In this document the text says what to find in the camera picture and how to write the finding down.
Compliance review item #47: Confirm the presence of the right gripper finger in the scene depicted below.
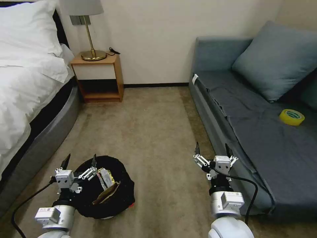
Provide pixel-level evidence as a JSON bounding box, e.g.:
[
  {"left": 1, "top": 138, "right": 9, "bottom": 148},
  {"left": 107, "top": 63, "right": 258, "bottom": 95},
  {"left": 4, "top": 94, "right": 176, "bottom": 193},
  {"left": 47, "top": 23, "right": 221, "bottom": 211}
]
[
  {"left": 224, "top": 143, "right": 239, "bottom": 167},
  {"left": 193, "top": 141, "right": 211, "bottom": 172}
]

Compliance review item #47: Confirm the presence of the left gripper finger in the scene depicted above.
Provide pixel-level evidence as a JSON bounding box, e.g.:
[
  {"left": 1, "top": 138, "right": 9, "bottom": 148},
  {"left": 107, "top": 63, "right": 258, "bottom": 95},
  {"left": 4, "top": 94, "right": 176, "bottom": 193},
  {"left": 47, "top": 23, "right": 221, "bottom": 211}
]
[
  {"left": 79, "top": 153, "right": 98, "bottom": 181},
  {"left": 55, "top": 153, "right": 71, "bottom": 174}
]

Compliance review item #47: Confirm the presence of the black bag-lined trash bin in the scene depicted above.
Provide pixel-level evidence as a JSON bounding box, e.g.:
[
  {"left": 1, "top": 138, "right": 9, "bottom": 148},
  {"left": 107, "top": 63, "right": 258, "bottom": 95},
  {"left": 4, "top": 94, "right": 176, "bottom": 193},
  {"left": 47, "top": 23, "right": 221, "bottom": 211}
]
[{"left": 74, "top": 155, "right": 136, "bottom": 220}]

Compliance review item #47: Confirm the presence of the shiny snack wrapper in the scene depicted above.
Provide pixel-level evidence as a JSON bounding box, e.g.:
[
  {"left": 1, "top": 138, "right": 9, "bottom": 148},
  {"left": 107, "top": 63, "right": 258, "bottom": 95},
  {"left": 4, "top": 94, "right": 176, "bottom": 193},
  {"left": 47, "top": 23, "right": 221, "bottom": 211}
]
[{"left": 96, "top": 167, "right": 116, "bottom": 191}]

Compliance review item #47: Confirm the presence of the brown crumpled paper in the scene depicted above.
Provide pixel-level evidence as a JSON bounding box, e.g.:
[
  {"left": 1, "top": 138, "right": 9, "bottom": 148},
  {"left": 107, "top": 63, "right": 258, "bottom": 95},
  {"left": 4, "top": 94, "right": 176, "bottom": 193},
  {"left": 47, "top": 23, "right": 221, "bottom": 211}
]
[{"left": 92, "top": 181, "right": 121, "bottom": 205}]

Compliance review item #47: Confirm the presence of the grey bed base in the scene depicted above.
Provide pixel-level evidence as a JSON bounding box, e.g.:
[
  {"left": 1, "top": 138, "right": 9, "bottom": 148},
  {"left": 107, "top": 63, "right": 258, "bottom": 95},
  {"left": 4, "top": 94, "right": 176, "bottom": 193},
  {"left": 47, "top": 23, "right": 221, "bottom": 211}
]
[{"left": 0, "top": 77, "right": 81, "bottom": 219}]

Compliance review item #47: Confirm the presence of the blue-grey sofa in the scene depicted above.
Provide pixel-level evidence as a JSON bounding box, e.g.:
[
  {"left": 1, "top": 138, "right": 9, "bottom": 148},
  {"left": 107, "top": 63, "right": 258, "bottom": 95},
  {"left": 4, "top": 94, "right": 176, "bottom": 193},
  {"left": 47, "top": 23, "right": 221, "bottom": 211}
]
[{"left": 188, "top": 36, "right": 317, "bottom": 217}]

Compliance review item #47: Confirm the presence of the yellow tape roll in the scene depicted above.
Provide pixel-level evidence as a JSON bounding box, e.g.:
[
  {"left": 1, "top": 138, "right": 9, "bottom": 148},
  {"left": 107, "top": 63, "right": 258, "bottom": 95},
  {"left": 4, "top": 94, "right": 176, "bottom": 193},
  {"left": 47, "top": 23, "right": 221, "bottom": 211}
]
[{"left": 279, "top": 108, "right": 306, "bottom": 127}]

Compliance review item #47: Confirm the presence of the white duvet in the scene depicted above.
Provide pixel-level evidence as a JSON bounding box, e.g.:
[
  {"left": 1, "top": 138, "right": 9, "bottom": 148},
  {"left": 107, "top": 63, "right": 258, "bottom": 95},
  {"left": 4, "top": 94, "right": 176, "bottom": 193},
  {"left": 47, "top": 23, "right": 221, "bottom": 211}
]
[{"left": 0, "top": 43, "right": 75, "bottom": 182}]

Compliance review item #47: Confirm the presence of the wooden nightstand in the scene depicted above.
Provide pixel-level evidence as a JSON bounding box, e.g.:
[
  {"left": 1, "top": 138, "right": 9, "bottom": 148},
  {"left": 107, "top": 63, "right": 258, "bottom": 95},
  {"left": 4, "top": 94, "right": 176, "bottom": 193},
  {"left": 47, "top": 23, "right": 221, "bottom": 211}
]
[{"left": 70, "top": 51, "right": 124, "bottom": 103}]

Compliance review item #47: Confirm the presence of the blue cushion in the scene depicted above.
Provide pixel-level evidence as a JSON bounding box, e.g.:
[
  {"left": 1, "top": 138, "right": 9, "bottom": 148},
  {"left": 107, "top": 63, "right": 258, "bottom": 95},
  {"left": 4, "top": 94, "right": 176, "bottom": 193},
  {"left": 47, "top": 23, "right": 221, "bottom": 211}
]
[{"left": 231, "top": 20, "right": 317, "bottom": 103}]

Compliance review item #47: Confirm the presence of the brass lamp with white shade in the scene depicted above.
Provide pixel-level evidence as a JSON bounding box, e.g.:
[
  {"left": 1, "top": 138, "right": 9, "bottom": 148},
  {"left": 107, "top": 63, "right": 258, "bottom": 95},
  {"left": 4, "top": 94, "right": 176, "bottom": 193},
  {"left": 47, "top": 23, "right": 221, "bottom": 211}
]
[{"left": 59, "top": 0, "right": 108, "bottom": 62}]

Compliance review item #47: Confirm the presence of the black headboard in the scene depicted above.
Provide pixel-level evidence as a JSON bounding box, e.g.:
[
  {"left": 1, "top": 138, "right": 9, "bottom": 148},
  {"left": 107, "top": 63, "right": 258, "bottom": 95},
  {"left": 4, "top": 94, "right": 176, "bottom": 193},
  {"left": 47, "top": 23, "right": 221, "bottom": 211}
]
[{"left": 53, "top": 8, "right": 71, "bottom": 51}]

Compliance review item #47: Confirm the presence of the white pillow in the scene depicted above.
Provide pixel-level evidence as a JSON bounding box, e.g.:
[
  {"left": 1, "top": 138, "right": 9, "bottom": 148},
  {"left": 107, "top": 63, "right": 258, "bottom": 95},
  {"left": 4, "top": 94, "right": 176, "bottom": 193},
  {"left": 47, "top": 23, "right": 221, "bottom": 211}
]
[{"left": 0, "top": 0, "right": 63, "bottom": 68}]

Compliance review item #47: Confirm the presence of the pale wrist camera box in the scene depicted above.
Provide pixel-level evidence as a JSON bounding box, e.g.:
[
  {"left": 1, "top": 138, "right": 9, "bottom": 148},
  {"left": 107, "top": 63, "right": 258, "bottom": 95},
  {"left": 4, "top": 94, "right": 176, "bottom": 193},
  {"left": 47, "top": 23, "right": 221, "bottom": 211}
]
[
  {"left": 55, "top": 170, "right": 74, "bottom": 191},
  {"left": 213, "top": 155, "right": 231, "bottom": 176}
]

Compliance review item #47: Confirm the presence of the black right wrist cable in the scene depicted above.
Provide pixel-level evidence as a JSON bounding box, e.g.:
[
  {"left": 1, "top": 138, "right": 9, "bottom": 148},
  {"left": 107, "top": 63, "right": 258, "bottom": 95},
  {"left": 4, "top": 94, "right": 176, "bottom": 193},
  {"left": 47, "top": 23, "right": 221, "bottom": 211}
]
[{"left": 209, "top": 168, "right": 259, "bottom": 223}]

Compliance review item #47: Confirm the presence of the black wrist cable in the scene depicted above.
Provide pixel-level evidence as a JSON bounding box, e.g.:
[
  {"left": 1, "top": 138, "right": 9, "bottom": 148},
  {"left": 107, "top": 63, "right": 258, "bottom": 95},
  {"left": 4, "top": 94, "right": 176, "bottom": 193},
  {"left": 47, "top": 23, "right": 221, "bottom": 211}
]
[
  {"left": 209, "top": 168, "right": 259, "bottom": 223},
  {"left": 11, "top": 175, "right": 57, "bottom": 238}
]

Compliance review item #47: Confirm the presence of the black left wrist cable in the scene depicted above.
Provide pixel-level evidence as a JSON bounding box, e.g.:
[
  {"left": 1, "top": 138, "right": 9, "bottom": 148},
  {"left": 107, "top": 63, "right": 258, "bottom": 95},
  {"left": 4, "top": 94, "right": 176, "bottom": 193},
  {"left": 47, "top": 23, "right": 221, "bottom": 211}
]
[{"left": 11, "top": 175, "right": 57, "bottom": 238}]

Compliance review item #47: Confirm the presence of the grey wall switch plate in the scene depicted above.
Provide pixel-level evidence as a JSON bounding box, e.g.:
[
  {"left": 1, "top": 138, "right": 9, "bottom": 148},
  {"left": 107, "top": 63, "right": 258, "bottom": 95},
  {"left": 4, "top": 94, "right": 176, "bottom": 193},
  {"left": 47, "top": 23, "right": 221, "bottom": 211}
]
[{"left": 69, "top": 15, "right": 92, "bottom": 26}]

